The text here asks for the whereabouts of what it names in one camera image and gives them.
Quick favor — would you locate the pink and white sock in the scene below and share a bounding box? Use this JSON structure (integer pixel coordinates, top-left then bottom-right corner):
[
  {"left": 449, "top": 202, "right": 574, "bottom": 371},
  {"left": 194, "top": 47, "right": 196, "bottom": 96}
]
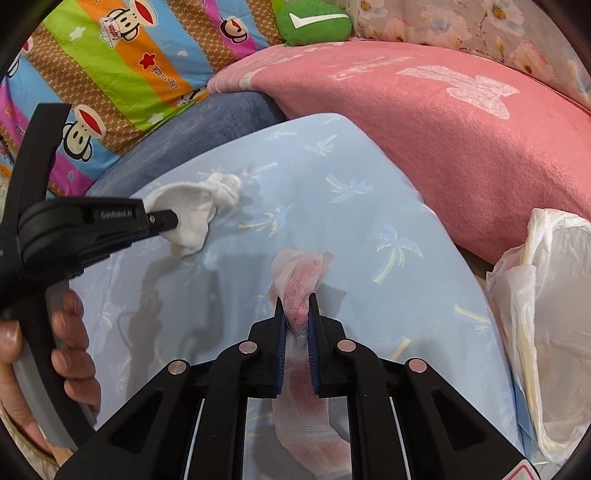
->
[{"left": 270, "top": 249, "right": 352, "bottom": 479}]

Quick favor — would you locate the white-lined round trash bin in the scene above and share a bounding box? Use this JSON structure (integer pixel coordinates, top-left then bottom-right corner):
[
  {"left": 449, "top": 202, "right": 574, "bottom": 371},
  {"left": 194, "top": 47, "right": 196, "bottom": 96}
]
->
[{"left": 485, "top": 208, "right": 590, "bottom": 465}]

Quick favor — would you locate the person's left hand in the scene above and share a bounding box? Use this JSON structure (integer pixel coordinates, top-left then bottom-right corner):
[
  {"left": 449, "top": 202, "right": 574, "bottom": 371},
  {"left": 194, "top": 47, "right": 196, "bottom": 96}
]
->
[{"left": 0, "top": 289, "right": 103, "bottom": 458}]

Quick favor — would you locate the dark blue plush pillow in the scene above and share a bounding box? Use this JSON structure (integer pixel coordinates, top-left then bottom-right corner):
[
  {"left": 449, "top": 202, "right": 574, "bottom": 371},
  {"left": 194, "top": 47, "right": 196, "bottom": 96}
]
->
[{"left": 86, "top": 91, "right": 287, "bottom": 197}]

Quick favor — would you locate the colourful monkey-print pillow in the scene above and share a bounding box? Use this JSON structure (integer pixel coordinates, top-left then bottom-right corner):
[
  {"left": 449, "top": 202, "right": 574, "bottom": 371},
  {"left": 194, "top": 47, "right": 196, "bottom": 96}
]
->
[{"left": 1, "top": 0, "right": 281, "bottom": 196}]

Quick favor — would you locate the green check-mark cushion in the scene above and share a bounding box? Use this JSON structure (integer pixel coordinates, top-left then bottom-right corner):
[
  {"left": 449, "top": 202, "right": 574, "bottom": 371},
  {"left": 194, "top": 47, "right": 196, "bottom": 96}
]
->
[{"left": 271, "top": 0, "right": 353, "bottom": 46}]

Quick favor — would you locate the pink fleece blanket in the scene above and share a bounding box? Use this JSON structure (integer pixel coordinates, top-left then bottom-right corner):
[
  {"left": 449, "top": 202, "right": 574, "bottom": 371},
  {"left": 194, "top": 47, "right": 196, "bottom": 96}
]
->
[{"left": 207, "top": 40, "right": 590, "bottom": 262}]

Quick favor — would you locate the grey floral quilt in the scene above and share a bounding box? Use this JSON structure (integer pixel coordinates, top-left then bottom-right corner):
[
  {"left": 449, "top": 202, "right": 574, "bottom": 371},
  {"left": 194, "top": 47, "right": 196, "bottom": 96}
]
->
[{"left": 337, "top": 0, "right": 590, "bottom": 108}]

